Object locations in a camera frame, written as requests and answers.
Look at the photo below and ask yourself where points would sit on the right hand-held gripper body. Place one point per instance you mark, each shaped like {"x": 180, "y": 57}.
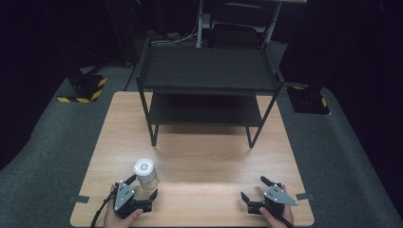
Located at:
{"x": 276, "y": 198}

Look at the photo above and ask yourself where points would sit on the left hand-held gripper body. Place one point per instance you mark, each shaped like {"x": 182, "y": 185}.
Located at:
{"x": 124, "y": 196}

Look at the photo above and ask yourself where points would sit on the clear jar with white lid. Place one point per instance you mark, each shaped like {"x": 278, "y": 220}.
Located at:
{"x": 145, "y": 173}

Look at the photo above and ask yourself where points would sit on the person's right hand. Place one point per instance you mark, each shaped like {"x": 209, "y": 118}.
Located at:
{"x": 278, "y": 219}

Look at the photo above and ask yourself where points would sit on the person's left hand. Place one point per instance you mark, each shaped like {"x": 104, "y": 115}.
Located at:
{"x": 111, "y": 220}

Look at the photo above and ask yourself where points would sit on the grey tape strip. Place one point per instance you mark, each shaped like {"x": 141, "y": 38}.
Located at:
{"x": 78, "y": 199}
{"x": 304, "y": 196}

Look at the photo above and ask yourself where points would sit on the black yellow striped stand base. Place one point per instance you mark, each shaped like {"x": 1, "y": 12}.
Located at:
{"x": 309, "y": 101}
{"x": 85, "y": 90}

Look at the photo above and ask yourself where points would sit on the black two-tier metal shelf rack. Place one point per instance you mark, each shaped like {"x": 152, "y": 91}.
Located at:
{"x": 206, "y": 68}

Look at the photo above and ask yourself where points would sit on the black office chair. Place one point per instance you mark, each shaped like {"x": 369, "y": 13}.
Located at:
{"x": 236, "y": 28}

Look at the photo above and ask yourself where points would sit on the white metal desk frame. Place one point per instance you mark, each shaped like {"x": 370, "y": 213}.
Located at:
{"x": 200, "y": 28}

